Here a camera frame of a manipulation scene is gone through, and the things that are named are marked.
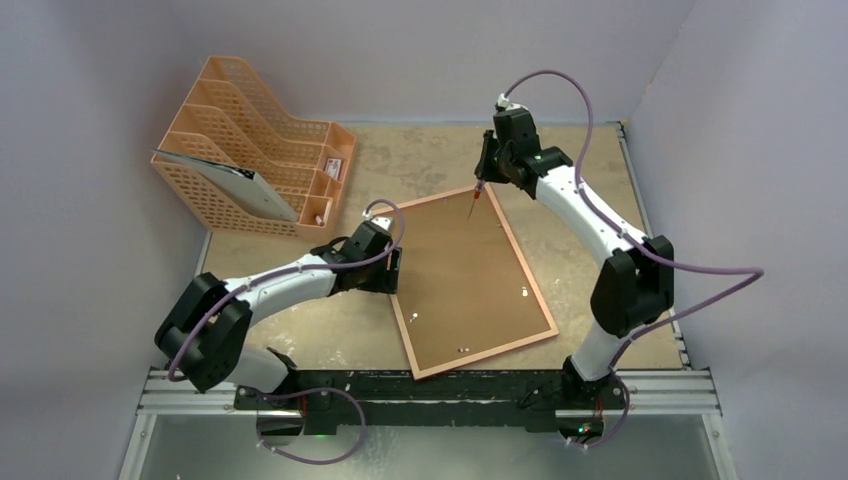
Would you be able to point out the aluminium extrusion rail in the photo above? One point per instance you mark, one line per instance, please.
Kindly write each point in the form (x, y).
(651, 392)

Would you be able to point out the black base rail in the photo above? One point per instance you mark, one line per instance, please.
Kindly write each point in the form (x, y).
(538, 401)

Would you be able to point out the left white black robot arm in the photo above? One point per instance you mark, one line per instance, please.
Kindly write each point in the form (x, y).
(204, 334)

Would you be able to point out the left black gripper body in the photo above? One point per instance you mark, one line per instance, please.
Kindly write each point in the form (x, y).
(373, 278)

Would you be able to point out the red white small box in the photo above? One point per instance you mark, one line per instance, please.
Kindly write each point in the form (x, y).
(333, 167)

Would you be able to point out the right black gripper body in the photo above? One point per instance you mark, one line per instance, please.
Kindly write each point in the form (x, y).
(488, 163)

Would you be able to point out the pink picture frame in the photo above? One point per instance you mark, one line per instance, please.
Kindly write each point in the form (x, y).
(466, 293)

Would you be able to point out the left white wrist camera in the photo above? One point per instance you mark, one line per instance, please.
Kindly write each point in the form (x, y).
(385, 222)

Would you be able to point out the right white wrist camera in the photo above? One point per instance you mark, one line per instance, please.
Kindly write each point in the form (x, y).
(503, 104)

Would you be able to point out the grey folder in organizer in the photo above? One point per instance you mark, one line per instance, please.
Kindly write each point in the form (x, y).
(245, 186)

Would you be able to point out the orange plastic file organizer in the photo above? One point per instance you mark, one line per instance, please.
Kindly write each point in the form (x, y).
(243, 164)

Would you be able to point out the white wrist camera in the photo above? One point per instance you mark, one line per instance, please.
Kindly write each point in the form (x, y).
(385, 222)
(503, 104)

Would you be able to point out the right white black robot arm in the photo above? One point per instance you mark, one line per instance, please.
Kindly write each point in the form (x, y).
(634, 287)

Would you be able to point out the blue red screwdriver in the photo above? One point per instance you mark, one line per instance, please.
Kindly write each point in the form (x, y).
(475, 196)

